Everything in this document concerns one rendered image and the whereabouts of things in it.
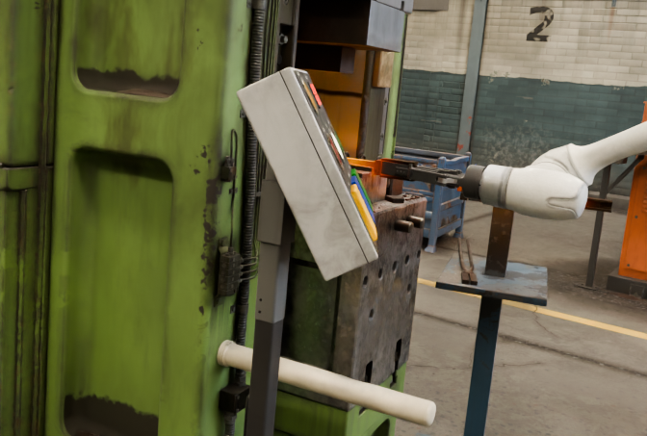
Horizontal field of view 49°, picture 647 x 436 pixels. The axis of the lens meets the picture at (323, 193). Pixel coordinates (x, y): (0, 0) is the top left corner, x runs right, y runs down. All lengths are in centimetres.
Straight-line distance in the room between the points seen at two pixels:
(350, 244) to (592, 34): 845
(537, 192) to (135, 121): 83
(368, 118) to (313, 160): 102
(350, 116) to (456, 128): 783
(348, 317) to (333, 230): 66
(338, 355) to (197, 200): 49
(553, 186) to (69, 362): 112
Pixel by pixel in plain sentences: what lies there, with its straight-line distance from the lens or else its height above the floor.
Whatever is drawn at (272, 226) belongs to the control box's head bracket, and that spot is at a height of 96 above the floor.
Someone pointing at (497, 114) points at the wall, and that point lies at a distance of 957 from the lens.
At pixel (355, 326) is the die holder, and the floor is 67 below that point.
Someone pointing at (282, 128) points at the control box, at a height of 112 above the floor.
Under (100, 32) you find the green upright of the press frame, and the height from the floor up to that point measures 125.
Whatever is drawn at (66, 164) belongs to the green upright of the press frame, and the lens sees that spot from 162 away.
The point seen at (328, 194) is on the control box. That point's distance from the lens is 95.
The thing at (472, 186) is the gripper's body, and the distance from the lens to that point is 157.
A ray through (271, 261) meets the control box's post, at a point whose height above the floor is 90.
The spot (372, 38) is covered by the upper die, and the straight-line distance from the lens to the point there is 158.
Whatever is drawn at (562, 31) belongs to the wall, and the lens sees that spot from 941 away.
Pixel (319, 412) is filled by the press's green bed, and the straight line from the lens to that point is 170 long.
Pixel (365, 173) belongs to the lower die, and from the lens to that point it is 163.
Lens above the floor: 118
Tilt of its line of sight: 9 degrees down
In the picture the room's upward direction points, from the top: 5 degrees clockwise
